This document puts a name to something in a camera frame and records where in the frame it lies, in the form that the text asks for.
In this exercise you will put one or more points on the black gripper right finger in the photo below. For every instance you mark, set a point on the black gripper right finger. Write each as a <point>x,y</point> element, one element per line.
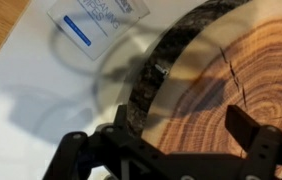
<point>242,128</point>

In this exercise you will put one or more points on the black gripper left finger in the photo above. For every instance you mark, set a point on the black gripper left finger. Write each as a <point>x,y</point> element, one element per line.
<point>122,118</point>

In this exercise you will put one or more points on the round log slice pillow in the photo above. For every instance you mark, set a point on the round log slice pillow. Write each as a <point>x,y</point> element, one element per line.
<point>247,83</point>

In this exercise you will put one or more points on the white desk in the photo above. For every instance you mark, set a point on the white desk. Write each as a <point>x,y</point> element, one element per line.
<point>31,100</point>

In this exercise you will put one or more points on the cleaning wipes packet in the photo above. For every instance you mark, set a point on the cleaning wipes packet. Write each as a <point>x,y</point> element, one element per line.
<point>97,23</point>

